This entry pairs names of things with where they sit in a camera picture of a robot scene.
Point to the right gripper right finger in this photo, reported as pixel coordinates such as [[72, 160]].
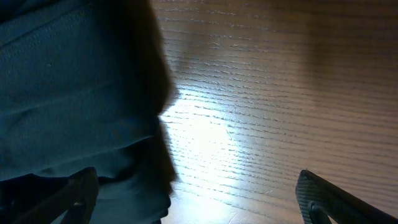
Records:
[[322, 202]]

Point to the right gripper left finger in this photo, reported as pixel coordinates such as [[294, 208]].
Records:
[[75, 202]]

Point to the black shorts red waistband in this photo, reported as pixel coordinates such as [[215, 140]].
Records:
[[83, 84]]

